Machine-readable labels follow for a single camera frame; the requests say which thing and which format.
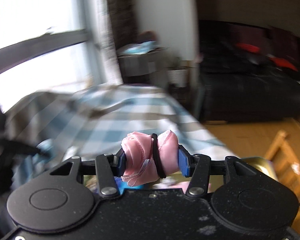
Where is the pink cloth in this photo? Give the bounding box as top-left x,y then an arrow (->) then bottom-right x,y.
121,130 -> 179,187

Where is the plaid checkered blanket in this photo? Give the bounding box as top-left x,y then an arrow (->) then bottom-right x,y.
5,85 -> 230,184

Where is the white potted plant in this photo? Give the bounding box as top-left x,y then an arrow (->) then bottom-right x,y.
167,56 -> 191,88

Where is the grey side table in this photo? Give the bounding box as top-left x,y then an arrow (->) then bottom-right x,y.
116,41 -> 172,89

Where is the wooden chair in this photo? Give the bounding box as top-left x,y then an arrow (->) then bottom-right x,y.
264,130 -> 300,205

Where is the black leather sofa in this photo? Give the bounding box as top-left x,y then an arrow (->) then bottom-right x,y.
195,20 -> 300,122

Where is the red cushion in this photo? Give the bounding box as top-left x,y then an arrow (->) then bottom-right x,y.
235,42 -> 298,72

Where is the patterned curtain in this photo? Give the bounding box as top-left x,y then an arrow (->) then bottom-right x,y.
96,0 -> 138,85

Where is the black hair tie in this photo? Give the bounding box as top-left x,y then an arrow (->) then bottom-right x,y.
150,133 -> 167,179

